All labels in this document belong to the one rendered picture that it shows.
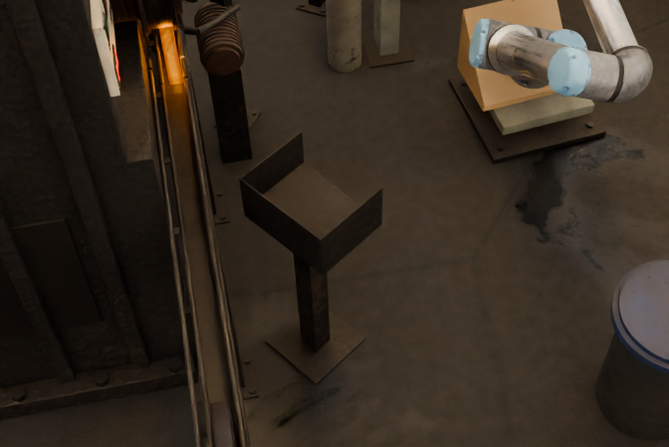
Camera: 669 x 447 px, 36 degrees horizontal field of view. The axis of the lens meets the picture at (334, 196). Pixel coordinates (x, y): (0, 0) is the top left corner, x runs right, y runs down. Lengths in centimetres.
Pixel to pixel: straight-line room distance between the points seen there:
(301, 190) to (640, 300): 86
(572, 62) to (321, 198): 69
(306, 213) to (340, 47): 121
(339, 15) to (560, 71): 110
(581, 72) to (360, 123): 112
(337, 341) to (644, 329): 88
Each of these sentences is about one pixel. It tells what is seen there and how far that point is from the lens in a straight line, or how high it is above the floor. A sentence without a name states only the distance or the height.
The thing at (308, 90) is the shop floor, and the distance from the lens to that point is 357.
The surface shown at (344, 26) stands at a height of 22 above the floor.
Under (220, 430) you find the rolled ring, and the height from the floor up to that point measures 77.
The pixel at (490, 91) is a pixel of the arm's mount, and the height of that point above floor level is 18.
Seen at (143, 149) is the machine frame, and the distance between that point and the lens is 225.
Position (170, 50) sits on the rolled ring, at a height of 81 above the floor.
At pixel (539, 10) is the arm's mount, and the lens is 340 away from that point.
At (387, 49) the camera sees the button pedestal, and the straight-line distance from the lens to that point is 366.
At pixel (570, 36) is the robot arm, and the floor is 45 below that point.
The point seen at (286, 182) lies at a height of 61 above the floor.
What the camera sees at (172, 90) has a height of 66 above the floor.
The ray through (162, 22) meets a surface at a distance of 234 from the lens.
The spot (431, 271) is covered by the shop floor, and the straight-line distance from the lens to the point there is 307.
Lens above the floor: 250
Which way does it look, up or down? 51 degrees down
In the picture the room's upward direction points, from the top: 2 degrees counter-clockwise
